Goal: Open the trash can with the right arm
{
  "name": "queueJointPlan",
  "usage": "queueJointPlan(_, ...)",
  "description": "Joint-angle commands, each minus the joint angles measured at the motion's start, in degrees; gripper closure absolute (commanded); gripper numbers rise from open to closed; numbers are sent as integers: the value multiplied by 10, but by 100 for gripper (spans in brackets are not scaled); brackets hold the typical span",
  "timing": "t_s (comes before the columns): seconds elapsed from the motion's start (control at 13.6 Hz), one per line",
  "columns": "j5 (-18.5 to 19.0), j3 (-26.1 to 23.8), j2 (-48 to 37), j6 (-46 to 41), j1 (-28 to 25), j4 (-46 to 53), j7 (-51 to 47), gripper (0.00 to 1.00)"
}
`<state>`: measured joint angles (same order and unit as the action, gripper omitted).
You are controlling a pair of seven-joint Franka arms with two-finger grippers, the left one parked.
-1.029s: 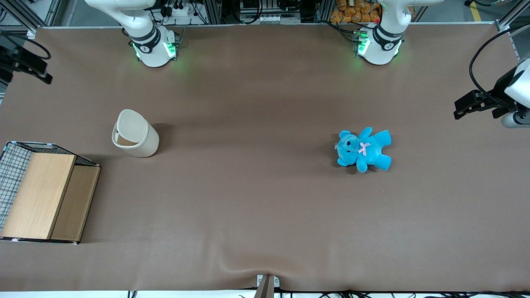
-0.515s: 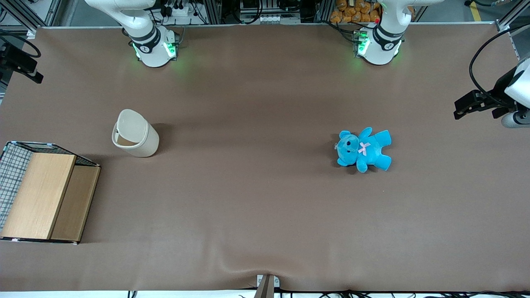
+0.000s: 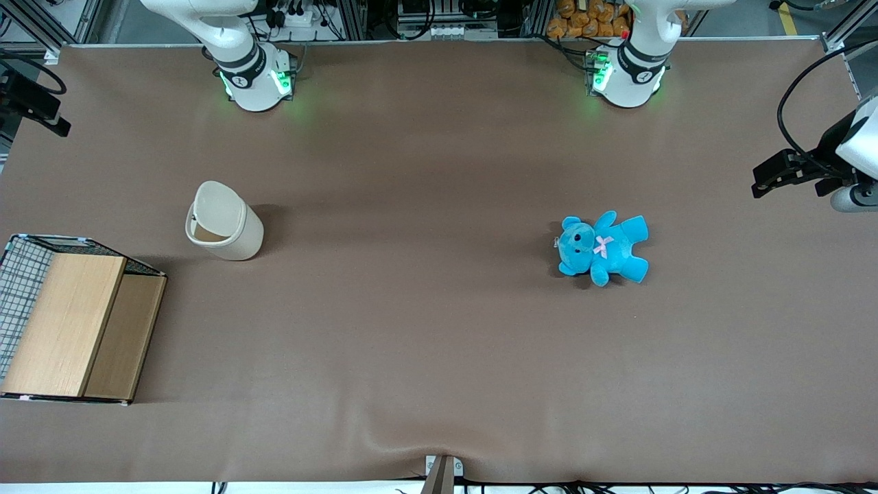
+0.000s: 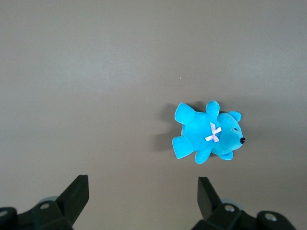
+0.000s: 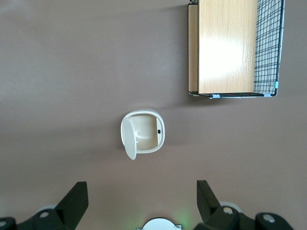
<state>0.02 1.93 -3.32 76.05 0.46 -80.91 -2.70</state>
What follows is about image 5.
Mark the brown table cloth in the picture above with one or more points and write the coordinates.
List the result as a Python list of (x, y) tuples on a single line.
[(72, 95)]

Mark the cream lidded trash can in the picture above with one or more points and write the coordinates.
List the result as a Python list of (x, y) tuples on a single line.
[(129, 136)]

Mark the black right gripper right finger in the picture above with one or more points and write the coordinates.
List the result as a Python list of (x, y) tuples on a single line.
[(216, 218)]

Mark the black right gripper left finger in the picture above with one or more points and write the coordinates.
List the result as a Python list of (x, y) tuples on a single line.
[(62, 213)]

